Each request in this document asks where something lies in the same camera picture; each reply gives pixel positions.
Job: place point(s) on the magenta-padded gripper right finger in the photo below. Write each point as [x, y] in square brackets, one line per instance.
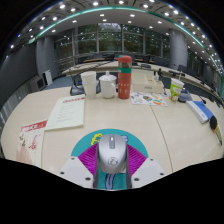
[148, 170]

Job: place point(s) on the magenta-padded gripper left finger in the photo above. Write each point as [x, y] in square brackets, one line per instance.
[75, 170]

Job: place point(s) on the silver computer mouse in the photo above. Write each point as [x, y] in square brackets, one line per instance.
[112, 155]

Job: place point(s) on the round teal mouse pad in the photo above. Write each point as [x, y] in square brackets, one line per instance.
[134, 138]

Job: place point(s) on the red and white leaflet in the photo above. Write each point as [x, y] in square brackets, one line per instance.
[31, 143]

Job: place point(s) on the white document with red heading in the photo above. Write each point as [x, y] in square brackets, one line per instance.
[65, 113]

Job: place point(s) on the colourful sticker sheet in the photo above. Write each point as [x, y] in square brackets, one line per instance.
[148, 99]

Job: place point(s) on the blue and white book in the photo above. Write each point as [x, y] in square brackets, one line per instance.
[200, 111]

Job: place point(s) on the black conference microphone unit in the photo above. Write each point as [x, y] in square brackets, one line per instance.
[186, 96]
[76, 90]

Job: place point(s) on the white cardboard box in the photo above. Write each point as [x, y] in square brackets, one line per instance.
[146, 87]

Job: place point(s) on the green printed paper cup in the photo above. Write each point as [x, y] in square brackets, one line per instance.
[176, 90]

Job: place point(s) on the white lidded ceramic mug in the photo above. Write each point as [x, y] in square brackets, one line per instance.
[108, 86]

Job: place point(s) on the red bottle with green band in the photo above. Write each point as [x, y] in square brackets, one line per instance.
[124, 81]

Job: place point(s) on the grey boxy appliance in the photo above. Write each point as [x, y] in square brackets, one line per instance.
[36, 84]

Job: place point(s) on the white leaning board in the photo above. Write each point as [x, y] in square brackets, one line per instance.
[48, 77]

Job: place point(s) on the curved beige conference desk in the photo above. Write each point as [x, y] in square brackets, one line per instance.
[106, 65]

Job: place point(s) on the dark office chairs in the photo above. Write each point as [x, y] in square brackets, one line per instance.
[110, 56]

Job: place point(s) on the ceiling lights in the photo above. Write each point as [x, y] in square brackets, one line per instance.
[62, 6]

